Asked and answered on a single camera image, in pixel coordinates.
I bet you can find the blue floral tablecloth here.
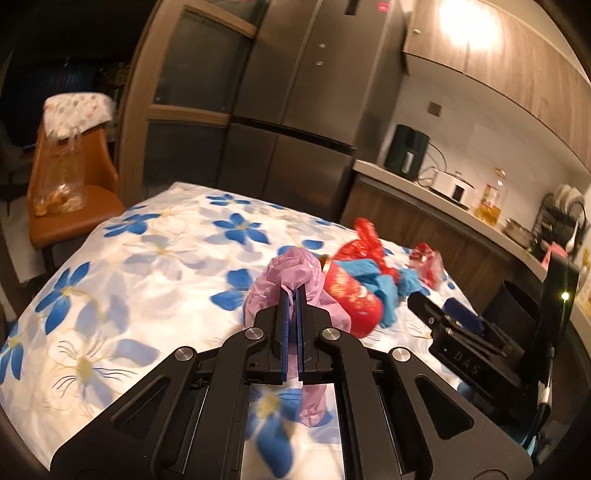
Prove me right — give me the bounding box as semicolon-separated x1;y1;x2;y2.
0;181;485;480

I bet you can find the white rice cooker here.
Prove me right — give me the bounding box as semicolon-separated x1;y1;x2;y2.
431;171;476;206

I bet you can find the pink utensil holder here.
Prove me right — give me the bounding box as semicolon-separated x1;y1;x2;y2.
541;242;570;271

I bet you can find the dotted white cloth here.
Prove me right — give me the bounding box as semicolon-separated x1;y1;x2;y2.
42;92;116;139

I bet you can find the pink plastic bag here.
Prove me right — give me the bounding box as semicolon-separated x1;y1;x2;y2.
244;247;342;428

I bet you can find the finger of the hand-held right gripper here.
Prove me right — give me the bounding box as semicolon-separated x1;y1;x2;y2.
442;298;509;356
407;292;467;343

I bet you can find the red and white plastic bag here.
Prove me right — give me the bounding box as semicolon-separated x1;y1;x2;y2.
409;244;445;289

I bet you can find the wooden upper cabinet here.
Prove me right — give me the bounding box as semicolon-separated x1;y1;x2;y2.
402;0;591;171

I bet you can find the grey refrigerator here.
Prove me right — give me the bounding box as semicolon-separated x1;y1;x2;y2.
228;0;407;222

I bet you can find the steel bowl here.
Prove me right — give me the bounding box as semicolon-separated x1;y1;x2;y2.
504;218;536;245

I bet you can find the clear plastic bag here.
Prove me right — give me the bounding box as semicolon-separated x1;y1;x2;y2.
28;127;88;217

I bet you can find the black air fryer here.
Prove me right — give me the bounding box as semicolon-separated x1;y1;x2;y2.
383;124;431;182

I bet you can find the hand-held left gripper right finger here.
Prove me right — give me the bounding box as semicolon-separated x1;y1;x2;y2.
295;285;532;480

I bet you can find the cooking oil bottle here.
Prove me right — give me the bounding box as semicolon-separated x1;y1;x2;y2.
475;168;509;224

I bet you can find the black dish rack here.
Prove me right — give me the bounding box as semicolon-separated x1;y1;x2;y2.
531;185;587;259

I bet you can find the blue plastic bag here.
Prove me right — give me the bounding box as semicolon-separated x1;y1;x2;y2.
339;261;423;328

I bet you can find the white kitchen countertop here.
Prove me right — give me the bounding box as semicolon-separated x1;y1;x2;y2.
353;159;591;324

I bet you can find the orange chair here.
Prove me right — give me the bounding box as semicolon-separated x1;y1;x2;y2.
28;122;125;260

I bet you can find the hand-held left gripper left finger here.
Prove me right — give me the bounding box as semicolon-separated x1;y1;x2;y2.
50;286;294;480

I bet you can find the white plate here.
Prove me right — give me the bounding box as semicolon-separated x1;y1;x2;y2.
554;185;585;209

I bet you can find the wooden glass door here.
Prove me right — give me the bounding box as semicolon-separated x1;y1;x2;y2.
117;0;259;199

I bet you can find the black trash bin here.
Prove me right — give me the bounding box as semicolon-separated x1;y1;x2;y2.
482;279;555;370

